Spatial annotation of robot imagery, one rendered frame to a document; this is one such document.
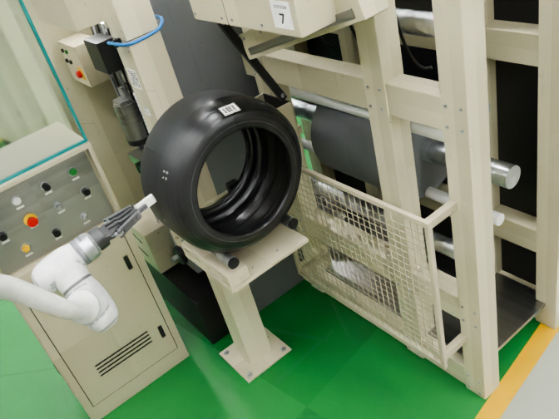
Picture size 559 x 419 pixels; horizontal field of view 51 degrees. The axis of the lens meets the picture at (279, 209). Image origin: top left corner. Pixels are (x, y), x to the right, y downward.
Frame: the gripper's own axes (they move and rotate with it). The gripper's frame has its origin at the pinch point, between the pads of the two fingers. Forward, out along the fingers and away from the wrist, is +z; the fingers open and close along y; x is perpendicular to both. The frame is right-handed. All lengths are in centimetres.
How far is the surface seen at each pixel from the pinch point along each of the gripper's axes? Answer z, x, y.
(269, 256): 28, 47, -7
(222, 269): 9.6, 38.1, -5.7
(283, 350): 22, 126, 21
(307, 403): 11, 126, -11
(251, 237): 23.2, 30.2, -11.6
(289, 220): 40, 37, -10
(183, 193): 9.9, -1.3, -11.0
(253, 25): 55, -35, -13
